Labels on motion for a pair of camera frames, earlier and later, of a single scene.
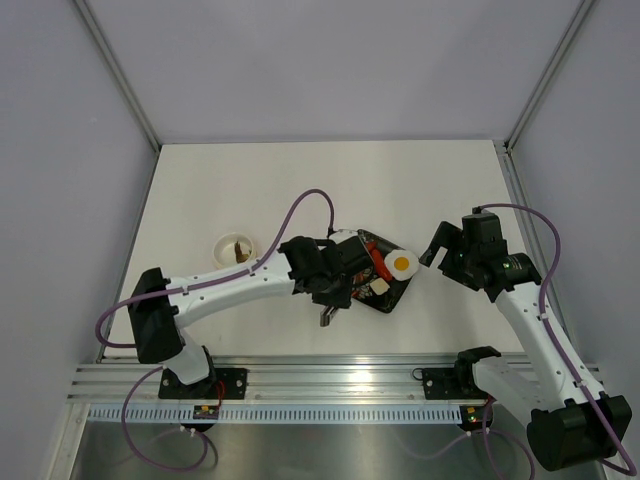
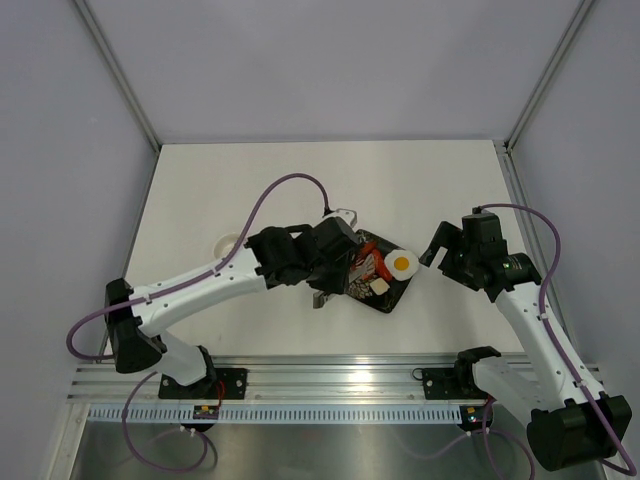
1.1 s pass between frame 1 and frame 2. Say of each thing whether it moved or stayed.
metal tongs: moved
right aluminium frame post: stayed
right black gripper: stayed
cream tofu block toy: stayed
